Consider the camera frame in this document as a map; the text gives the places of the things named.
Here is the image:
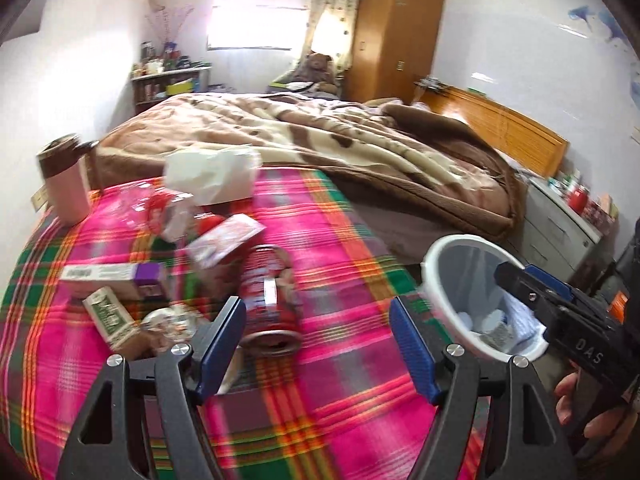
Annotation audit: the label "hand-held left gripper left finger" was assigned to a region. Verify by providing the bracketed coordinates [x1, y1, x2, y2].
[57, 296, 247, 480]

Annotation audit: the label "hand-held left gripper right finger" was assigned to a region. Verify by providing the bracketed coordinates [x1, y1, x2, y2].
[389, 296, 578, 480]

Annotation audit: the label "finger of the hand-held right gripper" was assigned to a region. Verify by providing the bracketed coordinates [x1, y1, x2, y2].
[525, 265, 608, 323]
[495, 263, 566, 321]

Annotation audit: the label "white labelled plastic cup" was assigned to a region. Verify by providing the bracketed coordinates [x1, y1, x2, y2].
[482, 310, 518, 348]

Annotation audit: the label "brown patterned wrapper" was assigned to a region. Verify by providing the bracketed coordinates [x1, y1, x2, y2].
[140, 302, 211, 346]

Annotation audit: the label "red drink can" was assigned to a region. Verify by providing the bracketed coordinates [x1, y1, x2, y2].
[236, 244, 303, 358]

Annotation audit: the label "white plastic waste bin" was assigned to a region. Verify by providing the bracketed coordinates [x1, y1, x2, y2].
[421, 234, 551, 361]

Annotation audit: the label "red and white box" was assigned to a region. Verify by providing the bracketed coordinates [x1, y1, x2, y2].
[186, 214, 266, 271]

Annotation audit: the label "small green white box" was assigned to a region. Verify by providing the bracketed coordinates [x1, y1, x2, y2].
[82, 286, 141, 351]

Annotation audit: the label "long white green toothpaste box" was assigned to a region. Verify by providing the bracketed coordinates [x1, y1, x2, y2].
[60, 264, 143, 283]

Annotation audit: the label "clear bottle with red label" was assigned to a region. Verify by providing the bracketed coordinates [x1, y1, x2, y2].
[107, 182, 196, 241]

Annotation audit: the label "person's right hand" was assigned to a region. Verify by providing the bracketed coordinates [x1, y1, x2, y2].
[554, 374, 636, 456]

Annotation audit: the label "grey drawer nightstand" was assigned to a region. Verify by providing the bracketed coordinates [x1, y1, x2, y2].
[520, 175, 613, 286]

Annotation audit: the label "black padded chair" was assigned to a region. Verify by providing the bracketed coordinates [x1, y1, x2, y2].
[612, 215, 640, 321]

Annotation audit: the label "plaid pink green blanket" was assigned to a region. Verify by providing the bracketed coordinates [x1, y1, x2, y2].
[0, 167, 481, 480]

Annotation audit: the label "bed with brown sheet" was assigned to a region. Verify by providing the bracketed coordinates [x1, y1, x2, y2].
[345, 195, 516, 266]

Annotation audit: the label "wooden bed headboard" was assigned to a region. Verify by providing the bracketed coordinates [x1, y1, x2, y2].
[425, 85, 571, 178]

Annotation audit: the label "white tissue pack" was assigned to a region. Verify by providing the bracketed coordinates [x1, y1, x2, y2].
[162, 144, 261, 206]

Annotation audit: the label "brown patterned fleece blanket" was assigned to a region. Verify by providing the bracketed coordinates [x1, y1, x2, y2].
[92, 92, 528, 261]

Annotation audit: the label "pink mug with brown lid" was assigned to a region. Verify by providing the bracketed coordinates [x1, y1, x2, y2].
[36, 133, 101, 226]

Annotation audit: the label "cluttered wooden shelf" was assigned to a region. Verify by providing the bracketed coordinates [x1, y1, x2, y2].
[131, 67, 211, 116]

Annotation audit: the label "wooden wardrobe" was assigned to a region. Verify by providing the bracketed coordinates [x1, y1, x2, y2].
[345, 0, 447, 106]

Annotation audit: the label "brown teddy bear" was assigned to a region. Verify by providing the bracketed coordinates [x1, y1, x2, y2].
[295, 52, 338, 96]

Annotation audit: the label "barred window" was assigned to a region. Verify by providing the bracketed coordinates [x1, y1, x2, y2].
[207, 5, 308, 52]

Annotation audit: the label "dried branches in vase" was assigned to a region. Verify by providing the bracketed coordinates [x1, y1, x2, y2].
[145, 2, 196, 46]

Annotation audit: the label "patterned window curtain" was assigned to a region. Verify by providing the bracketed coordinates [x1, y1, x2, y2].
[302, 0, 361, 76]

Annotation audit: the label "blue leaf wall decal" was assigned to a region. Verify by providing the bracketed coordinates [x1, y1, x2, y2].
[567, 5, 640, 56]

